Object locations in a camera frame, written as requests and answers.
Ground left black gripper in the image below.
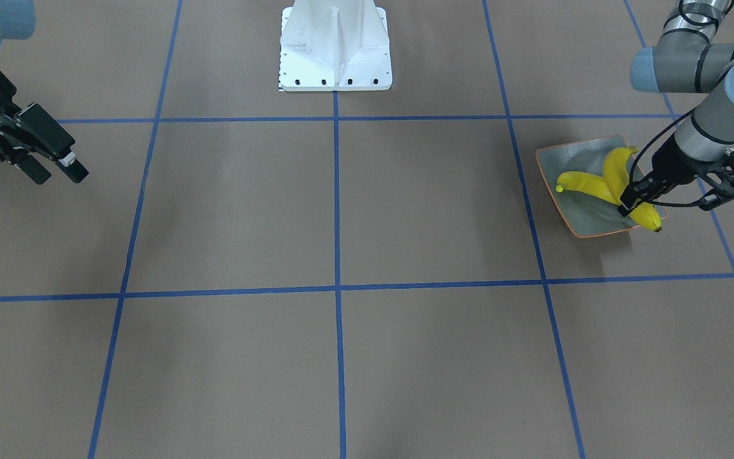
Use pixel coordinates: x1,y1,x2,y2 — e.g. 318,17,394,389
618,137,712,217

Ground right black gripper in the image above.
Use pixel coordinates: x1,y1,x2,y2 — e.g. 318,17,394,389
0,70,89,185

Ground yellow banana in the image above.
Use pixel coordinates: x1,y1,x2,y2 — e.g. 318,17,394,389
554,171,621,206
602,146,663,233

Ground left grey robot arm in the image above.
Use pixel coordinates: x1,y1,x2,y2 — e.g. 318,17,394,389
615,1,734,215

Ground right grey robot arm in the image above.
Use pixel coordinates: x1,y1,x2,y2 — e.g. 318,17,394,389
0,1,89,185

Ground grey square plate orange rim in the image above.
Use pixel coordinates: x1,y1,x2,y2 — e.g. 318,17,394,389
536,135,668,238

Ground brown paper table mat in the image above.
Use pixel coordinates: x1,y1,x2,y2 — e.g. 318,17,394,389
0,1,734,458

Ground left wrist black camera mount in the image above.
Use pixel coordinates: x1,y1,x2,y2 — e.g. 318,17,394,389
695,148,734,211

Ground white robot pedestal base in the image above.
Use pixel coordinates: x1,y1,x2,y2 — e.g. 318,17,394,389
278,1,393,91

